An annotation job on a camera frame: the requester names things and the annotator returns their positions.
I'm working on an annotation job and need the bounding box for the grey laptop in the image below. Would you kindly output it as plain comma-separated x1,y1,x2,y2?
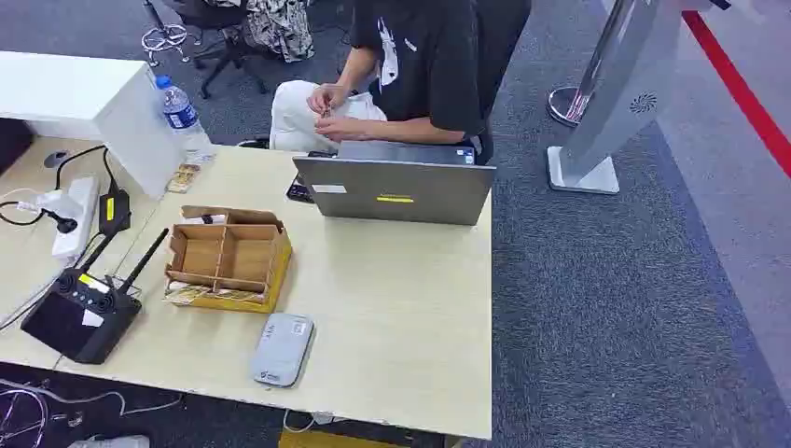
292,140,497,228

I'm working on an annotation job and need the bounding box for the person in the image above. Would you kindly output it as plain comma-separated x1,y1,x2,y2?
270,0,533,166

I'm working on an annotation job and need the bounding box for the grey card reader device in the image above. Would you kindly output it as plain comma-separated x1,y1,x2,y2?
250,313,315,389

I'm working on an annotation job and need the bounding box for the wooden compartment box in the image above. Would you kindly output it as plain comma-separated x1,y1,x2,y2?
162,204,294,315

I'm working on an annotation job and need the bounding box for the stack of cards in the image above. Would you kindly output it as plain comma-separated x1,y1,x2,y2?
166,162,202,195

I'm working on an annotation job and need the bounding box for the yellow box under desk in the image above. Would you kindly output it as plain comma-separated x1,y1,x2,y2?
278,429,409,448

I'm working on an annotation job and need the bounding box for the patterned bag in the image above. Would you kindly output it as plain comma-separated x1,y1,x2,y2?
245,0,315,63

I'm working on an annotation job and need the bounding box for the clear water bottle blue cap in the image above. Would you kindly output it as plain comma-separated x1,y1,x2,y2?
154,75,216,165

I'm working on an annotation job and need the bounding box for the silver stand with white base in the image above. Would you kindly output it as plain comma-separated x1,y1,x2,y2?
547,0,715,196

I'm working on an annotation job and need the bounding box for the black office chair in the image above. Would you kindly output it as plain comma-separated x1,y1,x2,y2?
161,0,292,100

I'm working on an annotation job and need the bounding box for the black power adapter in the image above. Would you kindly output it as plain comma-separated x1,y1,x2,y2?
98,188,132,237

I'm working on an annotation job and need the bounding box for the white power strip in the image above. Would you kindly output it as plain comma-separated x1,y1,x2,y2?
35,175,101,261

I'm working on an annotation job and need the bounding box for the black remote controller with antennas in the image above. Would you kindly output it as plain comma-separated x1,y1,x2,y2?
20,228,171,366

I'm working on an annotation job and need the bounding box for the black plug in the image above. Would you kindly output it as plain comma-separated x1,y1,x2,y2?
40,208,79,235

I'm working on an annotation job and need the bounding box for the white partition box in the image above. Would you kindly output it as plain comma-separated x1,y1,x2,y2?
0,50,185,201

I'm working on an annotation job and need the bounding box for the red barrier belt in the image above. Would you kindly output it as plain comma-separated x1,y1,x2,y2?
681,10,791,180

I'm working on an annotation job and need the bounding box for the chrome stanchion post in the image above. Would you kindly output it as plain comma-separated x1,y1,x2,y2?
545,0,631,129

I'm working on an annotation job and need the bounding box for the chrome wire stool base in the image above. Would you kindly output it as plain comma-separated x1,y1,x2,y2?
140,0,191,68

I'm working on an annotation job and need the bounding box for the black cable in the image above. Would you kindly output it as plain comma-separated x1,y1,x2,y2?
54,145,118,194

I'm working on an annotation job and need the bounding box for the white cable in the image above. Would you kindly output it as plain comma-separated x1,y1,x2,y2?
0,378,186,418

